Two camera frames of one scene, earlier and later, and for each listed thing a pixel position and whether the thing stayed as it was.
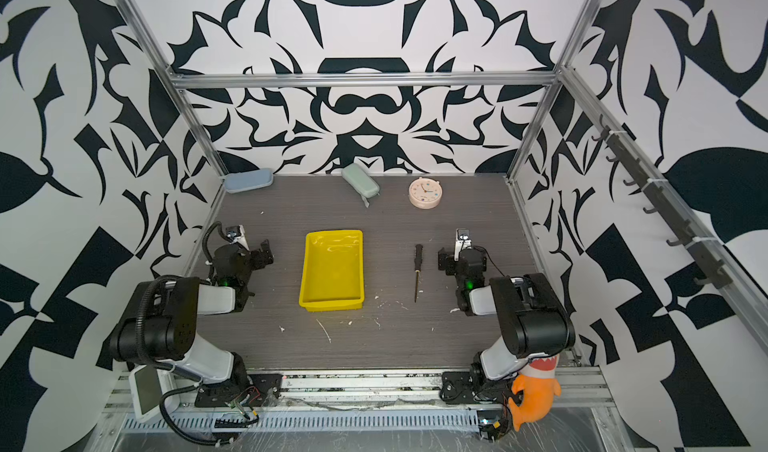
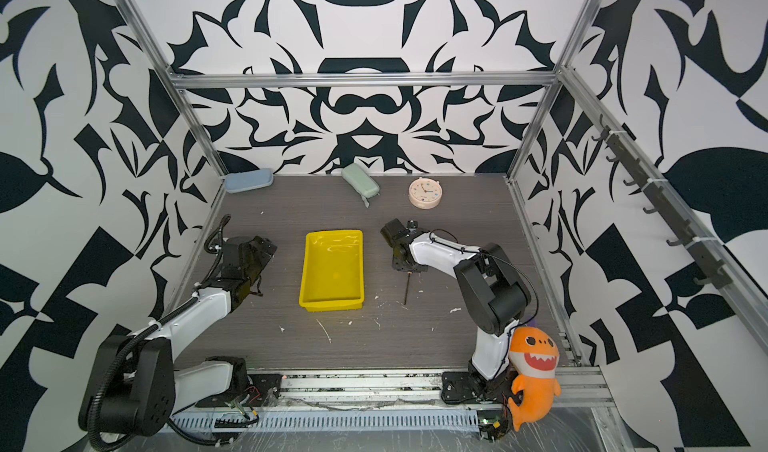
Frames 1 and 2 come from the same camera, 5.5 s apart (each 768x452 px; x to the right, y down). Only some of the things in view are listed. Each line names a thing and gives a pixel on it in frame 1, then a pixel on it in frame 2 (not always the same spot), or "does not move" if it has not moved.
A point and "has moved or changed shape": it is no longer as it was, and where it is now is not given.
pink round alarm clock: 425,193 does not move
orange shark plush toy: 539,385 does not move
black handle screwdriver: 418,259 has moved or changed shape
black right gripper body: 462,282 -> 396,264
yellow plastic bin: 333,271 does not move
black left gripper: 259,262 does not move
